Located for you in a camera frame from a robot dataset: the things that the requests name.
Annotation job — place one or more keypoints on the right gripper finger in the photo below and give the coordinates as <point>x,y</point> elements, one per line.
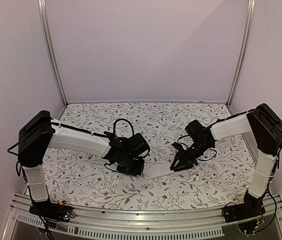
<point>177,158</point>
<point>180,166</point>

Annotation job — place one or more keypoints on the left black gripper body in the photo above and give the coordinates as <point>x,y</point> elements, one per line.
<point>128,166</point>

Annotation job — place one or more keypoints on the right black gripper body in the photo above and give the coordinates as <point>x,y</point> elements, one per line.
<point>186,157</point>

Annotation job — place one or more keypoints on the white remote control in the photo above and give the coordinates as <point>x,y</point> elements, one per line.
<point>156,171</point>

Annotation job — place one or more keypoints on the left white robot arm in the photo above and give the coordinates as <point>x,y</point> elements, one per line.
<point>43,132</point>

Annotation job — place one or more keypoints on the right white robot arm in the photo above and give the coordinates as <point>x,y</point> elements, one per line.
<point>262,128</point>

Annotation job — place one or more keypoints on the floral patterned table mat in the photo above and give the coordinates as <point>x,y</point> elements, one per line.
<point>222,175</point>

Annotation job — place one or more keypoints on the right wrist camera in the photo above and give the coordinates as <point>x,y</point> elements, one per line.
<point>179,147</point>

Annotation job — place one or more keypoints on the front aluminium rail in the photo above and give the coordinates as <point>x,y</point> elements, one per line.
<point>190,224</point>

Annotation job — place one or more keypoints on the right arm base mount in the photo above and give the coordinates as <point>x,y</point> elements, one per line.
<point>249,208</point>

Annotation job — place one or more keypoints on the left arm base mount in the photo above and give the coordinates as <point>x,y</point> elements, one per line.
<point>56,212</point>

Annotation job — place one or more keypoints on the right aluminium frame post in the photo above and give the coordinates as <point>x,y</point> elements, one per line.
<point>243,50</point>

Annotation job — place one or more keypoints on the aluminium frame post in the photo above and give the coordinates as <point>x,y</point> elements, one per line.
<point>243,50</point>
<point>50,50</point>

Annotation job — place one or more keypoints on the left aluminium frame post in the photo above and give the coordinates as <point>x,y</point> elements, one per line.
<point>50,50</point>

